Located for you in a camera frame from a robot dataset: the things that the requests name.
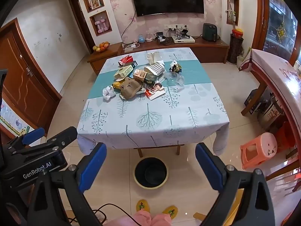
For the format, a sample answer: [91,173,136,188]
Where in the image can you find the steel pot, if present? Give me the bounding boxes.
[257,94,286,130]

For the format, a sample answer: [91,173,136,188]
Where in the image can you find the cream green box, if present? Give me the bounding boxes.
[114,65,134,79]

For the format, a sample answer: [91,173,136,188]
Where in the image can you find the colourful wall chart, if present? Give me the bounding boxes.
[0,99,31,137]

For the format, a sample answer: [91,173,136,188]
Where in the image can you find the grey checked paper cup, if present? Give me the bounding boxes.
[144,61,166,76]

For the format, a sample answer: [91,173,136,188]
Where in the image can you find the brown wooden door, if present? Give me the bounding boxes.
[0,19,63,132]

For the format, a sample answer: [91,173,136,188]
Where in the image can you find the brown paper bag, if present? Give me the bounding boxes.
[120,76,142,99]

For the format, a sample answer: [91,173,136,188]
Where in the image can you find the yellow wooden stool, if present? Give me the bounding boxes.
[193,189,245,226]

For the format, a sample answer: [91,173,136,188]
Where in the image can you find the cream cloth gloves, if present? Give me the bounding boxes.
[147,52,163,64]

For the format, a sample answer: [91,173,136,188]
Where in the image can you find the fruit bowl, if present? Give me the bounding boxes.
[92,42,110,53]

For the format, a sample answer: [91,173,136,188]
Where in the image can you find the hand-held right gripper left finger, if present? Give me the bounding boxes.
[27,143,107,226]

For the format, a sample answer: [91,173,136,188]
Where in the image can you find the dark green air fryer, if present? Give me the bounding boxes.
[203,23,218,41]

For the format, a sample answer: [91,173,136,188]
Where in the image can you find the dark wooden door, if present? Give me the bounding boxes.
[69,0,93,54]

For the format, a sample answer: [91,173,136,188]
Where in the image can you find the red snack packet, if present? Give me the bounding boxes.
[118,55,134,66]

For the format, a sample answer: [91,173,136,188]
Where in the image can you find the white set-top box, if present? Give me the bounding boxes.
[173,36,195,44]

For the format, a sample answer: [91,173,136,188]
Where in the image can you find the wooden chair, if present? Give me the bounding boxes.
[266,146,301,193]

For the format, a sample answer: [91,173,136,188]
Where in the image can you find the black handheld device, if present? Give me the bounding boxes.
[175,29,190,39]

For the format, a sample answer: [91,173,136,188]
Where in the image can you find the black television cable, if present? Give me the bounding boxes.
[121,11,137,45]

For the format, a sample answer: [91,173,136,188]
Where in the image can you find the dark green box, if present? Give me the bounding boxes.
[144,73,158,85]

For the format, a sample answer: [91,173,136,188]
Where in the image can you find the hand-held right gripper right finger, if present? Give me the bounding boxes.
[195,143,275,226]

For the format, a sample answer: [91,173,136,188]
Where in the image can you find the tall dark wicker basket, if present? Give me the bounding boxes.
[227,33,244,64]

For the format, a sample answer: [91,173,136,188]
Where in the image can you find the black bin with yellow rim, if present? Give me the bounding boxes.
[134,157,169,189]

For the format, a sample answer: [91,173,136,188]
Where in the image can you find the person's pink pants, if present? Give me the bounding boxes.
[103,211,173,226]

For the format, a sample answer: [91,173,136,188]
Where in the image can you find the pink tablecloth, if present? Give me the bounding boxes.
[239,48,301,132]

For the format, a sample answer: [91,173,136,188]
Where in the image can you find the small wooden drawer cabinet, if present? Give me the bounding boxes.
[87,43,123,76]

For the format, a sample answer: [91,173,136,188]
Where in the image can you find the red white face print box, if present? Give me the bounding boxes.
[145,82,165,100]

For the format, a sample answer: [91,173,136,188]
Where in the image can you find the black floor cable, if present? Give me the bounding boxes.
[68,204,139,226]

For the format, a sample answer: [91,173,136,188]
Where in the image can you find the long wooden television cabinet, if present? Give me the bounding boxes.
[121,36,230,64]

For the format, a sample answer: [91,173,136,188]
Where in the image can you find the wooden framed glass door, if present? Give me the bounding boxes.
[252,0,301,66]

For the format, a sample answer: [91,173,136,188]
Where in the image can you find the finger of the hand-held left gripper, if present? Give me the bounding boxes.
[7,127,46,150]
[40,126,78,150]

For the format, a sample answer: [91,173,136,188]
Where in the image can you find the brown cardboard box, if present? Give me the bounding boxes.
[133,69,147,82]

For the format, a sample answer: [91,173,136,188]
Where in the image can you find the white crumpled plastic bag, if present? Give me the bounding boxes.
[102,85,116,100]

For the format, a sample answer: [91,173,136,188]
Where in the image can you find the white black crumpled packet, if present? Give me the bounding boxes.
[169,60,182,73]

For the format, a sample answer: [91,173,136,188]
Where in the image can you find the pink plastic stool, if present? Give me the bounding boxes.
[240,132,278,170]

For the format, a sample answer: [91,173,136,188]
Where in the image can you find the wooden dining table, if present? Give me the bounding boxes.
[241,71,301,182]

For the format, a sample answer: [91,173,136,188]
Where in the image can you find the yellow slipper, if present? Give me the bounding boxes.
[162,205,179,220]
[136,200,150,213]

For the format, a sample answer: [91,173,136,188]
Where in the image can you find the dark blue box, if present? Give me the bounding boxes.
[244,89,259,106]

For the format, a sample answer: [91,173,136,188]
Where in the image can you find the clear plastic packaging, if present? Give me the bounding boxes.
[163,72,185,86]

